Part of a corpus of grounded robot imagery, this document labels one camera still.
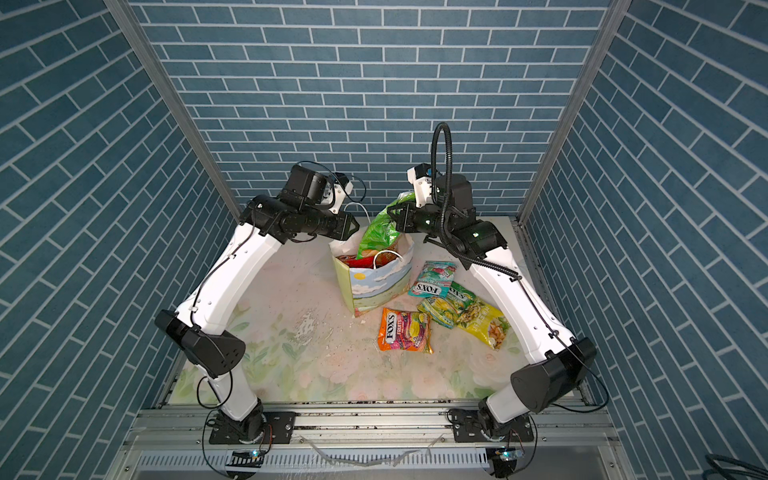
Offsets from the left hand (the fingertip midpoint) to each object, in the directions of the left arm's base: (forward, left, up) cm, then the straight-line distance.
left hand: (362, 226), depth 74 cm
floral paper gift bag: (-8, -1, -16) cm, 18 cm away
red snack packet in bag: (-7, -1, -6) cm, 9 cm away
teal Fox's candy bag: (+3, -22, -28) cm, 36 cm away
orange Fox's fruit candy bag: (-14, -12, -29) cm, 35 cm away
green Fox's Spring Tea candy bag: (-7, -25, -30) cm, 40 cm away
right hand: (-1, -8, +6) cm, 10 cm away
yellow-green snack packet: (-11, -36, -29) cm, 47 cm away
